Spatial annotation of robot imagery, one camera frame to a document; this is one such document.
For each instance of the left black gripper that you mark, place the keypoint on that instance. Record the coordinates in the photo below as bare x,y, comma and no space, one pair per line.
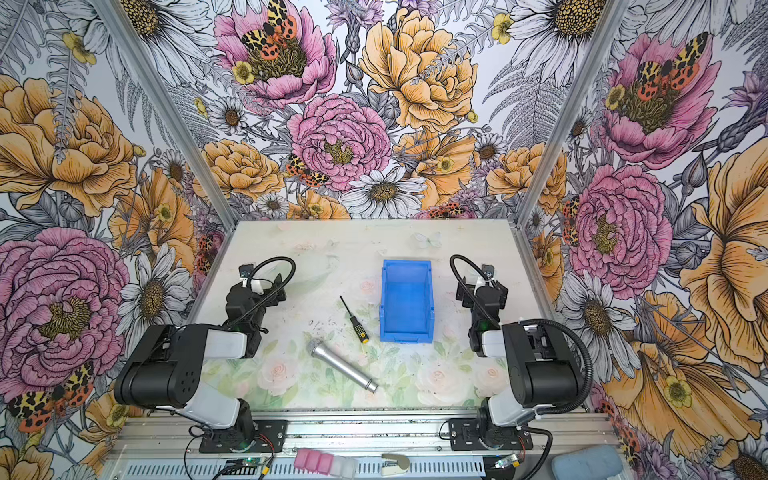
260,292

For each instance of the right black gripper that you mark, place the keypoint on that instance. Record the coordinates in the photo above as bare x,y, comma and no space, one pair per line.
482,289

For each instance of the black yellow screwdriver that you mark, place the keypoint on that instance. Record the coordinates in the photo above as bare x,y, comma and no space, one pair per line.
357,326

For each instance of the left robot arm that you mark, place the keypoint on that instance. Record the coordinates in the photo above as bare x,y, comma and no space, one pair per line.
164,370

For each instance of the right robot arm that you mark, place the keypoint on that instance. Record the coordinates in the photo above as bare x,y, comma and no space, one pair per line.
549,367

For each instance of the blue plastic bin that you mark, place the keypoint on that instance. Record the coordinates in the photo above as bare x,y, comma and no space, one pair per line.
407,312

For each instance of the silver microphone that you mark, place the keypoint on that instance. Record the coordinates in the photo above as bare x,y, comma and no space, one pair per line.
319,350

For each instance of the beige tape dispenser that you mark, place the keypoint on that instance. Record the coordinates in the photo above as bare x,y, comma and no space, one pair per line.
394,465

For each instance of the blue grey cloth pad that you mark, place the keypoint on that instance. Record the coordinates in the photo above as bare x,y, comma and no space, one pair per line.
596,462

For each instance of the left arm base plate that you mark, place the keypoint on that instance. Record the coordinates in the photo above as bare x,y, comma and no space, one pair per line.
266,436

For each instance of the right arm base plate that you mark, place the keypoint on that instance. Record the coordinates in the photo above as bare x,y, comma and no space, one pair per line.
468,434

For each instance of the aluminium frame rail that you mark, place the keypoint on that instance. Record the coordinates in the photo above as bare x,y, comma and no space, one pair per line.
164,447

